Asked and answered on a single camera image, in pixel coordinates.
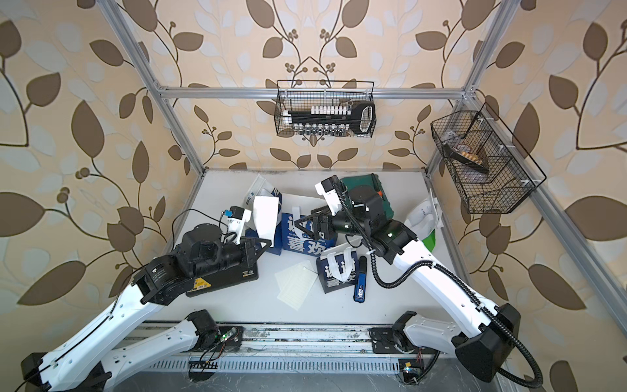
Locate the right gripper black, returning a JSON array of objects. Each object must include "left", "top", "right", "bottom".
[{"left": 297, "top": 202, "right": 372, "bottom": 239}]

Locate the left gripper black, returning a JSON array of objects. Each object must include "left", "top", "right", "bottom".
[{"left": 191, "top": 234, "right": 273, "bottom": 280}]

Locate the large blue white tote bag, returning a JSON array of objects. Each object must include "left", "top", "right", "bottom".
[{"left": 281, "top": 193, "right": 339, "bottom": 258}]

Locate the white receipt paper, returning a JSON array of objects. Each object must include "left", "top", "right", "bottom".
[{"left": 253, "top": 196, "right": 279, "bottom": 245}]

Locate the small blue white bag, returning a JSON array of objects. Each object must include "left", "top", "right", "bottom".
[{"left": 316, "top": 243, "right": 359, "bottom": 294}]

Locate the blue stapler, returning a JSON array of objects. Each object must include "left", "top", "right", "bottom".
[{"left": 354, "top": 256, "right": 367, "bottom": 303}]

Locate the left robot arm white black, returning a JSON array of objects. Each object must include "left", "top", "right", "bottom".
[{"left": 21, "top": 224, "right": 273, "bottom": 391}]

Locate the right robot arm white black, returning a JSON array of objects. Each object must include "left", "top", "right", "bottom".
[{"left": 295, "top": 176, "right": 521, "bottom": 382}]

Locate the black flat box yellow label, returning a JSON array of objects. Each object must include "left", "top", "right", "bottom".
[{"left": 185, "top": 256, "right": 259, "bottom": 297}]

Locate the pale yellow receipt sheet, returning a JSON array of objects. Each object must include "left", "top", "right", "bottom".
[{"left": 274, "top": 261, "right": 318, "bottom": 311}]

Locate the green white tissue pack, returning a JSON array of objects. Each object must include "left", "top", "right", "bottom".
[{"left": 404, "top": 190, "right": 443, "bottom": 252}]

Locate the black socket tool set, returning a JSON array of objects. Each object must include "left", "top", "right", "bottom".
[{"left": 275, "top": 101, "right": 377, "bottom": 137}]

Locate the dark brush in basket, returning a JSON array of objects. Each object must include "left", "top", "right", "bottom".
[{"left": 442, "top": 143, "right": 489, "bottom": 175}]

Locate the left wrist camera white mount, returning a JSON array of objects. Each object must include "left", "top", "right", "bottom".
[{"left": 222, "top": 206, "right": 252, "bottom": 245}]

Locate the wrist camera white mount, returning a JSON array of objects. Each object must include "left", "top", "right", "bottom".
[
  {"left": 222, "top": 206, "right": 252, "bottom": 245},
  {"left": 315, "top": 175, "right": 343, "bottom": 216}
]

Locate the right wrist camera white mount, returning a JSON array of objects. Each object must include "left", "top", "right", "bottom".
[{"left": 315, "top": 175, "right": 343, "bottom": 216}]

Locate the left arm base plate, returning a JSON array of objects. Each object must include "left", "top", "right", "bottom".
[{"left": 185, "top": 326, "right": 245, "bottom": 352}]

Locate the aluminium rail front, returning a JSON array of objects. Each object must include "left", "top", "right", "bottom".
[{"left": 144, "top": 323, "right": 434, "bottom": 377}]

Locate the back wall wire basket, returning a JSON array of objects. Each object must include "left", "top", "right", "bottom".
[{"left": 274, "top": 78, "right": 377, "bottom": 138}]

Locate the wall wire basket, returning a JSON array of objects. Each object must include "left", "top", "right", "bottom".
[
  {"left": 274, "top": 78, "right": 377, "bottom": 138},
  {"left": 430, "top": 103, "right": 547, "bottom": 214}
]

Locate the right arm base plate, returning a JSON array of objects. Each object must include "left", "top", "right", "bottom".
[{"left": 368, "top": 327, "right": 436, "bottom": 355}]

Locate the right wall wire basket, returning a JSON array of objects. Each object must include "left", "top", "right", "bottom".
[{"left": 430, "top": 103, "right": 547, "bottom": 214}]

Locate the black corrugated cable conduit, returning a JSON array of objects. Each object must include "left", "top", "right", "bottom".
[{"left": 332, "top": 178, "right": 545, "bottom": 389}]

